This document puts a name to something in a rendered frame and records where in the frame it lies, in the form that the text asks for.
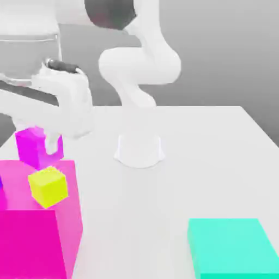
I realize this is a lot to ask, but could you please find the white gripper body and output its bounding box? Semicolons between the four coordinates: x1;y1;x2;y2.
0;73;94;141

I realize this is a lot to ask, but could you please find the small magenta cube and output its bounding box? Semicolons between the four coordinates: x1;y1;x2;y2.
15;126;64;171

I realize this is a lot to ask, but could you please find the small yellow cube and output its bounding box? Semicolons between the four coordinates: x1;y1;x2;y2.
28;165;69;210

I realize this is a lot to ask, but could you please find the large pink box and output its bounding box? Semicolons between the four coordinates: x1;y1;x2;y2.
0;160;84;279

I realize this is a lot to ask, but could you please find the large turquoise box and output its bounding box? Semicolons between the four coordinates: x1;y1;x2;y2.
187;217;279;279

